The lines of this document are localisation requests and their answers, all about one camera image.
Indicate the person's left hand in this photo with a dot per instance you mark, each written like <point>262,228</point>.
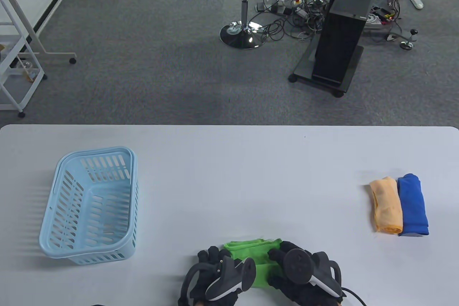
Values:
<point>211,254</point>

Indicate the person's right hand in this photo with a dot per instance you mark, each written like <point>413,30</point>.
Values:
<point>297,295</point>

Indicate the green towel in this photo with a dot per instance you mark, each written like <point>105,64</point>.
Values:
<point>251,248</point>

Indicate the orange towel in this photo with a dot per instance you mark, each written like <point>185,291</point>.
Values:
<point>387,205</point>

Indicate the blue rectangular towel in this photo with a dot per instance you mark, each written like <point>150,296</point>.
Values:
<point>414,205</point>

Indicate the black and white right controller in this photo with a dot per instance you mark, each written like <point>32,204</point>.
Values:
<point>297,266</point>

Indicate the black and white controller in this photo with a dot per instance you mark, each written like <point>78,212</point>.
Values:
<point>297,266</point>
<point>245,272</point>

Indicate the black and white left controller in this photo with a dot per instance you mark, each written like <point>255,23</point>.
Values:
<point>245,272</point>

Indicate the light blue plastic basket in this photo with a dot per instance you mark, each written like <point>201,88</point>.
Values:
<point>52,250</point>

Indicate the black wheeled cart base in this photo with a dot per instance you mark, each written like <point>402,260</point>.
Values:
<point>301,69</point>

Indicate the white metal shelf rack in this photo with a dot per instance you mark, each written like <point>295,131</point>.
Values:
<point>34,92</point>

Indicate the black computer tower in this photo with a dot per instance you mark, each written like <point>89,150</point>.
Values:
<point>339,44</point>

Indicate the grey power strip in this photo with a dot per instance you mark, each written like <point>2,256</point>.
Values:
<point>267,6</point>

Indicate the small stand with black knob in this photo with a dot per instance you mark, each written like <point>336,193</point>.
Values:
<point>405,45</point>

